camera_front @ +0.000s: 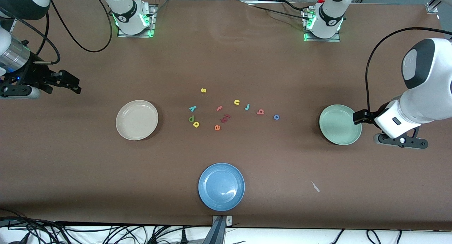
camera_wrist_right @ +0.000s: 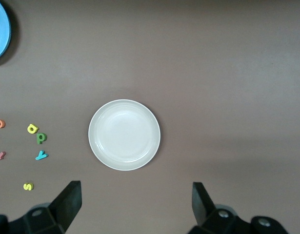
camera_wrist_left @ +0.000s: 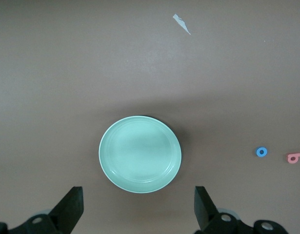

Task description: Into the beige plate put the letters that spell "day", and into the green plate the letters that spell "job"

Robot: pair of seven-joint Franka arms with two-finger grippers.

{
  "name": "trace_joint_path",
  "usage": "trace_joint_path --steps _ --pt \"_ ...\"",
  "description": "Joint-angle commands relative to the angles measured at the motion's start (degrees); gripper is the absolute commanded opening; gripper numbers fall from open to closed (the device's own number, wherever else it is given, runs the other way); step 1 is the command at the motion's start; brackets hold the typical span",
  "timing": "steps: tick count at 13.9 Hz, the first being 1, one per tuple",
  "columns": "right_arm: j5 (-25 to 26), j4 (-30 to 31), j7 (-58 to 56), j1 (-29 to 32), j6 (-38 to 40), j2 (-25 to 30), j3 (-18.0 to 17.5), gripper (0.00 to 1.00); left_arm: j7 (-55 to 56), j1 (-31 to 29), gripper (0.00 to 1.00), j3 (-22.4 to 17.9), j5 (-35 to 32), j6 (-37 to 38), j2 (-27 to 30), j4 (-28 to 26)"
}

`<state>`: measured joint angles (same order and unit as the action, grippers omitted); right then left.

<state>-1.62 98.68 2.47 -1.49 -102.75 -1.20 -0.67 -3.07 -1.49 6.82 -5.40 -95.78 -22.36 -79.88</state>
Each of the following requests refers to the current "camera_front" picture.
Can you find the green plate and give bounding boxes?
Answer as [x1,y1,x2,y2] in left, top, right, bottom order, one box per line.
[319,105,362,145]

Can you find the beige brown plate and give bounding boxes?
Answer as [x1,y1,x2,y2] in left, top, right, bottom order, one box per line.
[116,100,159,141]

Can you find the brown table cover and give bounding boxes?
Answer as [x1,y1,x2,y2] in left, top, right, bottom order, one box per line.
[0,0,452,230]

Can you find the blue plate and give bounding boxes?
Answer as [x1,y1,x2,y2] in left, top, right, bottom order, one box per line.
[198,162,245,212]

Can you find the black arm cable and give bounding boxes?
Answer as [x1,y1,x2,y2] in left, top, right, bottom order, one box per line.
[12,0,113,65]
[365,27,452,112]

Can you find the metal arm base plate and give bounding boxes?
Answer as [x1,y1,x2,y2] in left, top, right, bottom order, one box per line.
[304,9,341,42]
[118,4,156,38]

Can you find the black cable loop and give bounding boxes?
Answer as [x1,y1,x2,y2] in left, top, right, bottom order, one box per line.
[365,229,403,244]

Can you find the thin black cable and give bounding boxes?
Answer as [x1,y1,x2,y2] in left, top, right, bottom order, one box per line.
[245,0,308,19]

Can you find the tangled black cables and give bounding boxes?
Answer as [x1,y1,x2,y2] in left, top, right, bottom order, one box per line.
[0,209,212,244]

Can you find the metal camera stand bracket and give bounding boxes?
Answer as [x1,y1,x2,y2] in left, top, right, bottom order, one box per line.
[211,215,233,244]

